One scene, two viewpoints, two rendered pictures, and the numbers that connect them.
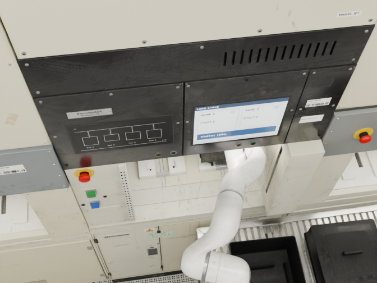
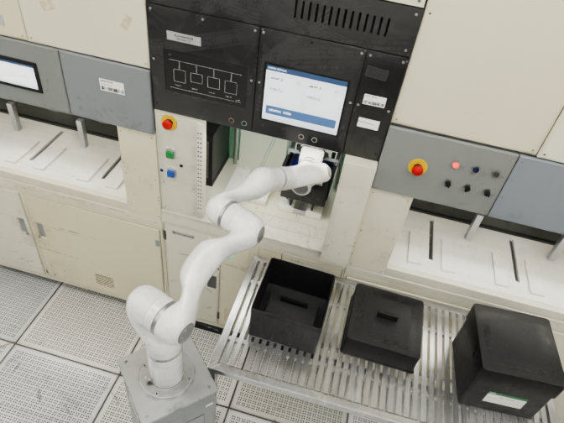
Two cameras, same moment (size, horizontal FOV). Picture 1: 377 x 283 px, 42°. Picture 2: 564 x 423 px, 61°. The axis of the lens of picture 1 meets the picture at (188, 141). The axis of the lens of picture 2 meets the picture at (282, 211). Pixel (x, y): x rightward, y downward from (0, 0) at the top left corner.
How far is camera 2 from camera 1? 0.97 m
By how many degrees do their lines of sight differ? 20
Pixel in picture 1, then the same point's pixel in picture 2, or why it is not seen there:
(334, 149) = (389, 182)
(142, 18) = not seen: outside the picture
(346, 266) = (376, 326)
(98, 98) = (192, 21)
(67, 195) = (151, 147)
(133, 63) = not seen: outside the picture
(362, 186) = (425, 273)
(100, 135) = (187, 71)
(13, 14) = not seen: outside the picture
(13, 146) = (122, 58)
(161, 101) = (241, 44)
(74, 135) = (168, 62)
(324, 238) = (365, 297)
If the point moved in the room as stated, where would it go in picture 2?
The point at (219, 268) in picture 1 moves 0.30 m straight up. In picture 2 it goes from (236, 212) to (241, 136)
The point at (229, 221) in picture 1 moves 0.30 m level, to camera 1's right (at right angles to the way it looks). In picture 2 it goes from (260, 174) to (345, 205)
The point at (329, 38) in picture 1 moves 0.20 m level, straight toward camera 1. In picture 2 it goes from (383, 13) to (341, 26)
